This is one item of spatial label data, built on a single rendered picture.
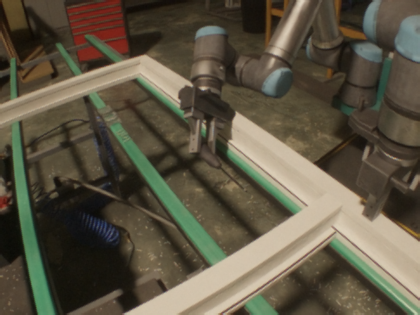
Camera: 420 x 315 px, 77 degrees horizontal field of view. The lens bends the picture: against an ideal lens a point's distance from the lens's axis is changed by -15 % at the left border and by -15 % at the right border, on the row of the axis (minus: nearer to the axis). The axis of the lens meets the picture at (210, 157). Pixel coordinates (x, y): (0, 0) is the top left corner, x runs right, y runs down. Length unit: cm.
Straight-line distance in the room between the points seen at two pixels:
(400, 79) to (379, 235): 30
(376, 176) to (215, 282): 29
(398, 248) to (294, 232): 19
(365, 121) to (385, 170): 9
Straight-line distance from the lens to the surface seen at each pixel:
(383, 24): 59
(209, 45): 81
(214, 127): 76
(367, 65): 138
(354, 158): 179
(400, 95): 44
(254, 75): 83
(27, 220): 81
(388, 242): 60
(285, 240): 54
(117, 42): 403
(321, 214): 59
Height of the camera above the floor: 137
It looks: 38 degrees down
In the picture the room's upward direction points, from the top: 4 degrees counter-clockwise
